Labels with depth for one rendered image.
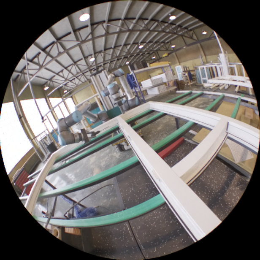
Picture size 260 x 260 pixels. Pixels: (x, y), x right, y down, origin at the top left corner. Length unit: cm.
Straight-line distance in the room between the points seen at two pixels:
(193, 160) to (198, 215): 16
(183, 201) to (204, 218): 7
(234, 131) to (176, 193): 41
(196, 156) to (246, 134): 32
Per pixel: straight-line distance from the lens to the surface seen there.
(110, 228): 68
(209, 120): 57
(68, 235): 91
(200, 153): 32
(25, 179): 384
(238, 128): 53
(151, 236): 59
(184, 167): 28
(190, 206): 24
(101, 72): 198
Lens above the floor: 117
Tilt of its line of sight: 25 degrees down
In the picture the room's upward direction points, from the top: 24 degrees counter-clockwise
